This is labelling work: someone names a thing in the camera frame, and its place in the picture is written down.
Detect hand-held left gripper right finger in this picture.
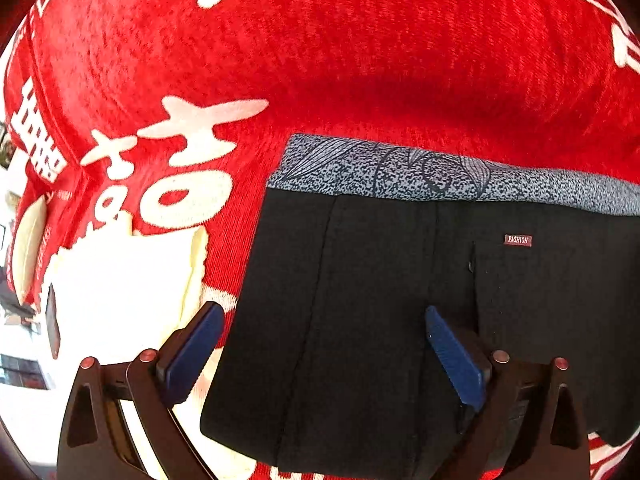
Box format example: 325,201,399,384
425,306,591,480

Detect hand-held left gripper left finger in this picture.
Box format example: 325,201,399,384
56,301,226,480

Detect black pants with grey waistband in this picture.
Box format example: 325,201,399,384
200,133,640,480

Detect dark flat object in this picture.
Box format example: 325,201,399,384
45,283,61,360

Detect beige pillow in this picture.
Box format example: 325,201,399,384
10,199,49,307

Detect red printed blanket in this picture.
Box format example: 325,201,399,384
2,0,640,480

